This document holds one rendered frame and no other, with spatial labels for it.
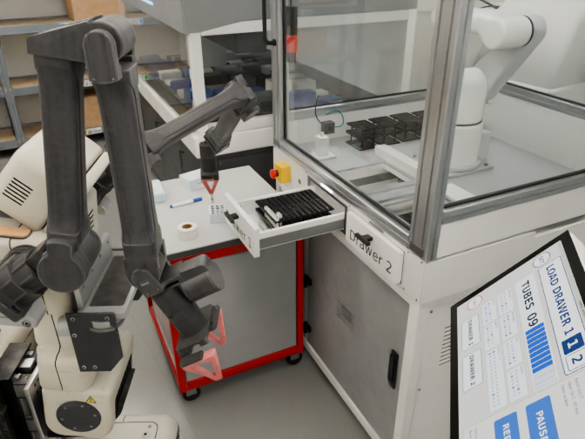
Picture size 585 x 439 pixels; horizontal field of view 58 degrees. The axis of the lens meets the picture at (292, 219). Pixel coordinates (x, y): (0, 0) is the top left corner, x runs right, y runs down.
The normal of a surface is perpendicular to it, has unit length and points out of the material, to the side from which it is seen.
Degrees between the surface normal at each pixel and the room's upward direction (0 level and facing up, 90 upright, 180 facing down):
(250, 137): 90
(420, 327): 90
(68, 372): 90
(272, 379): 0
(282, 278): 90
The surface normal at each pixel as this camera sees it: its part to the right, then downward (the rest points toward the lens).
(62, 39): 0.03, 0.47
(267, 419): 0.00, -0.88
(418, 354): 0.43, 0.43
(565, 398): -0.74, -0.66
